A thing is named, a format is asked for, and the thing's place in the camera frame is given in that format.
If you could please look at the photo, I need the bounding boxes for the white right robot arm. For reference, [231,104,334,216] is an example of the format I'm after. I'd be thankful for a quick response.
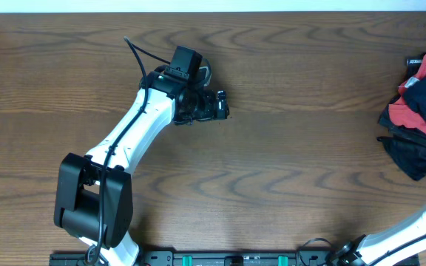
[328,204,426,265]

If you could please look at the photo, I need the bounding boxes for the dark navy garment under pile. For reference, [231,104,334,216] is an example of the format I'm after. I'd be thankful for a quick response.
[377,95,426,180]

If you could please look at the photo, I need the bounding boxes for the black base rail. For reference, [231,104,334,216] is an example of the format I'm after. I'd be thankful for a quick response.
[49,250,421,266]

